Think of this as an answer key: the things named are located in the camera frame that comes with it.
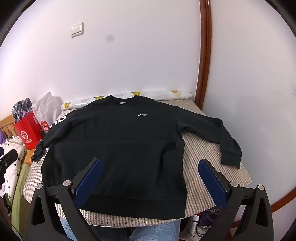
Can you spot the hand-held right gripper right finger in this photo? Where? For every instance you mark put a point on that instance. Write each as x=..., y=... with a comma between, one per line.
x=213, y=180

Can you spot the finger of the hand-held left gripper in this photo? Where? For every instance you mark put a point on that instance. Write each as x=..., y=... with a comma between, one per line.
x=10, y=156

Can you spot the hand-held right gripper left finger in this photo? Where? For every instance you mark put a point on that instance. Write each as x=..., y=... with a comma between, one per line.
x=89, y=178

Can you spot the black sweatshirt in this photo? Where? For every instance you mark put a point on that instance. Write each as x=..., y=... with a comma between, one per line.
x=115, y=139

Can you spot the plaid clothes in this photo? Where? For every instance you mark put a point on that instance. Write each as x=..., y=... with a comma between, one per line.
x=22, y=107

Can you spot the white dotted quilt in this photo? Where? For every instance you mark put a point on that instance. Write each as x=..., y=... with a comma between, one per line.
x=13, y=166

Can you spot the wooden side table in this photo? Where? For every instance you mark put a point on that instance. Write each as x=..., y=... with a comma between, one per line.
x=27, y=157

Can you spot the purple cloth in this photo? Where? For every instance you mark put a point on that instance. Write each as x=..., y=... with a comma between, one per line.
x=2, y=136

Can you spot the red paper bag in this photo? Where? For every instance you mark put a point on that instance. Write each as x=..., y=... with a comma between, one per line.
x=27, y=132

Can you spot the striped table cover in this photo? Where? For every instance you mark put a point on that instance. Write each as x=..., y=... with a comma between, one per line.
x=203, y=150

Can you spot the wooden headboard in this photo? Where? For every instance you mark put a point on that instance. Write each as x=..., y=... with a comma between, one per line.
x=7, y=122

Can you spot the green cloth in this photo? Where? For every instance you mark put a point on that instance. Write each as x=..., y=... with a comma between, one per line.
x=19, y=208

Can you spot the white plastic bag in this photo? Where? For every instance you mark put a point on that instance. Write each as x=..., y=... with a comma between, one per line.
x=45, y=104

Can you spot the wooden baseboard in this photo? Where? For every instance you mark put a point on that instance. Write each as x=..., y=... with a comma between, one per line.
x=284, y=199

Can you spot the person's blue jeans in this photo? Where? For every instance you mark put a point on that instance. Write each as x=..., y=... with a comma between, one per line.
x=157, y=231

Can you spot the white roll with yellow print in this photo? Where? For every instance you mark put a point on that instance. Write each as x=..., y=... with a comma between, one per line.
x=161, y=93

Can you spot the wooden door frame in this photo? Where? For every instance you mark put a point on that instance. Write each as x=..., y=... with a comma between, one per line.
x=205, y=46

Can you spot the white light switch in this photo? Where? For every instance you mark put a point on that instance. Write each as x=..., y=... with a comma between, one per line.
x=77, y=29

